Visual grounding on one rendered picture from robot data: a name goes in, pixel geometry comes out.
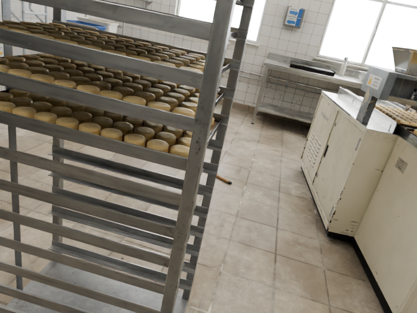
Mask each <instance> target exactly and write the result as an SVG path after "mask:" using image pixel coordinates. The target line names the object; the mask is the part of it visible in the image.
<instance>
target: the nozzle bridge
mask: <svg viewBox="0 0 417 313"><path fill-rule="evenodd" d="M414 89H417V76H411V75H406V74H403V73H399V72H396V71H393V70H388V69H384V68H379V67H375V66H369V68H368V70H367V73H366V76H365V79H364V82H363V84H362V87H361V90H363V91H365V96H364V98H363V101H362V104H361V106H360V109H359V112H358V114H357V117H356V119H357V120H358V121H359V122H360V123H362V124H365V125H368V123H369V120H370V117H371V115H372V112H373V110H374V107H375V105H376V102H377V100H378V99H380V100H384V101H393V102H398V103H402V104H407V105H411V106H416V107H417V96H415V97H414V99H413V100H410V96H411V94H412V92H413V91H414Z"/></svg>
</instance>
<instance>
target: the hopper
mask: <svg viewBox="0 0 417 313"><path fill-rule="evenodd" d="M392 52H393V61H394V67H395V71H396V72H399V73H403V74H406V75H411V76H417V50H416V49H412V48H403V47H393V46H392Z"/></svg>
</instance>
